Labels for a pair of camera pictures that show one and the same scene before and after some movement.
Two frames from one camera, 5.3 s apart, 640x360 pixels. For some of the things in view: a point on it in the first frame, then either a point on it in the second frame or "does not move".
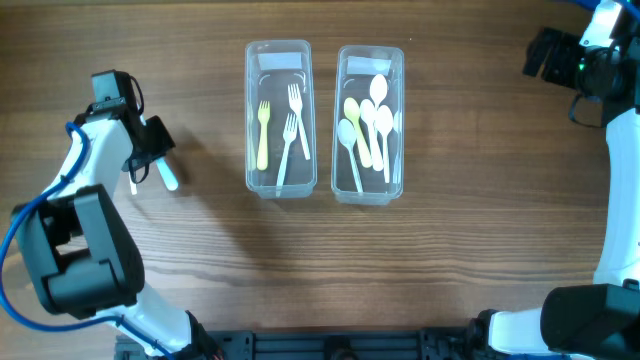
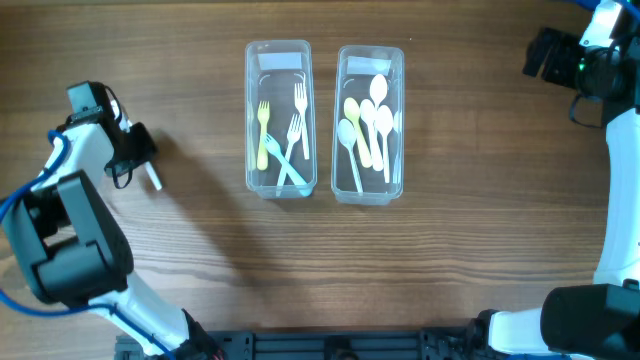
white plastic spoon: x=378 y=89 does not move
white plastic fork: x=133 y=186 -> x=153 y=175
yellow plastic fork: x=264 y=113 does not move
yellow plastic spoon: x=352 y=112 does not move
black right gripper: x=565 y=46 does not move
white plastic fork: x=167 y=174 -> x=274 y=149
